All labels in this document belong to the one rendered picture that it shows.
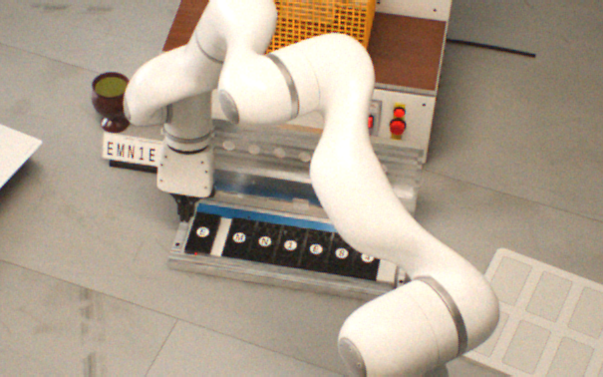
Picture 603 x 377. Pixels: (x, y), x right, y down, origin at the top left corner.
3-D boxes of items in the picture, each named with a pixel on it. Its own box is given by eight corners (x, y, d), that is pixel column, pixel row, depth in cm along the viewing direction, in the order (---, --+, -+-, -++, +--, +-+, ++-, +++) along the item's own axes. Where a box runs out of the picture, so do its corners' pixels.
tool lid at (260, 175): (189, 114, 234) (191, 109, 236) (189, 191, 246) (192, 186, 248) (424, 150, 230) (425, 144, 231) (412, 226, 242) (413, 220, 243)
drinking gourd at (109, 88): (88, 117, 263) (83, 77, 255) (126, 105, 266) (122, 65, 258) (104, 143, 258) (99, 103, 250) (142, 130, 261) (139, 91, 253)
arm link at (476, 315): (398, 386, 177) (489, 339, 183) (432, 372, 166) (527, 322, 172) (241, 77, 184) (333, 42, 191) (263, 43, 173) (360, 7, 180)
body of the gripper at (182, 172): (154, 143, 223) (153, 194, 230) (210, 152, 222) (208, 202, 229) (164, 121, 229) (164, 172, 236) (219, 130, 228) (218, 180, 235)
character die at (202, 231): (183, 253, 236) (183, 248, 235) (196, 214, 243) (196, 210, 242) (209, 257, 236) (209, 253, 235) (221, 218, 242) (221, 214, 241)
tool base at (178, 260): (167, 268, 236) (166, 255, 234) (193, 189, 250) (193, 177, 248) (400, 306, 232) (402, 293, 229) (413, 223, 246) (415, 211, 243)
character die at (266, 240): (246, 262, 235) (246, 258, 234) (257, 224, 242) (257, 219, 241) (272, 266, 235) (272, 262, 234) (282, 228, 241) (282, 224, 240)
